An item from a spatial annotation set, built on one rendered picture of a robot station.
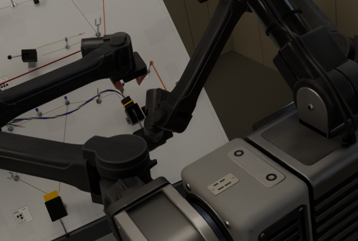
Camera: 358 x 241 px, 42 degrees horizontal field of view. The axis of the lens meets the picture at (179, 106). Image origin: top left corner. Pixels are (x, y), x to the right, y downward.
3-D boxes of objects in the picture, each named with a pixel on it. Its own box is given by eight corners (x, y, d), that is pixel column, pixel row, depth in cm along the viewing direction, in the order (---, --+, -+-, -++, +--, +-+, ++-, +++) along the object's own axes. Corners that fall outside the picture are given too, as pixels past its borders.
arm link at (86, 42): (128, 76, 116) (123, 42, 112) (81, 80, 116) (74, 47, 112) (130, 58, 126) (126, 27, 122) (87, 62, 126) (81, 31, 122)
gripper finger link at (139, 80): (118, 82, 138) (113, 62, 130) (139, 72, 139) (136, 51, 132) (128, 99, 134) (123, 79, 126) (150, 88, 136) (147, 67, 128)
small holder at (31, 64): (9, 55, 155) (5, 48, 148) (38, 54, 157) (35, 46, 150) (10, 69, 154) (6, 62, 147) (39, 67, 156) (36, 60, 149)
